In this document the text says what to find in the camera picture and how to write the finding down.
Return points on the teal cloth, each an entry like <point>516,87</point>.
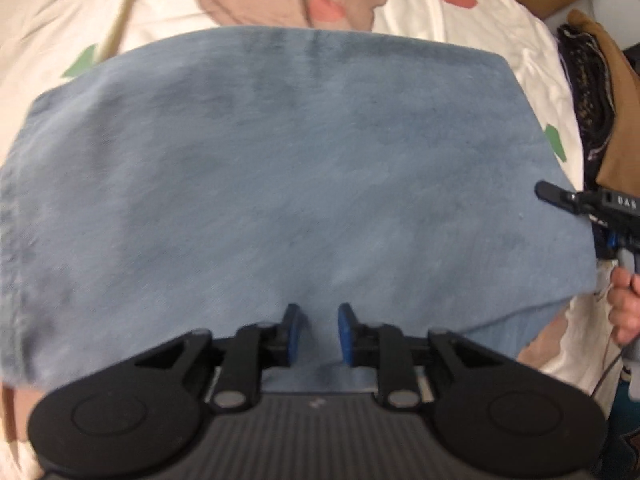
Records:
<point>625,435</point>

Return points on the black patterned cloth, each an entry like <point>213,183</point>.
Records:
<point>585,90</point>

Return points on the light blue denim jeans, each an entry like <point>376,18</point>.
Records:
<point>280,185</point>

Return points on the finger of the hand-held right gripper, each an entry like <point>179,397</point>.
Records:
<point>552,194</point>

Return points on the cream printed bedsheet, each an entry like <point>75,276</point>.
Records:
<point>165,5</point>

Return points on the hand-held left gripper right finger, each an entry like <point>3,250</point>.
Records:
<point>345,335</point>

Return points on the person's right hand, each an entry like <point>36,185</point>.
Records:
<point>625,310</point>

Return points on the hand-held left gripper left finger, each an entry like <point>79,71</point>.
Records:
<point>294,335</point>

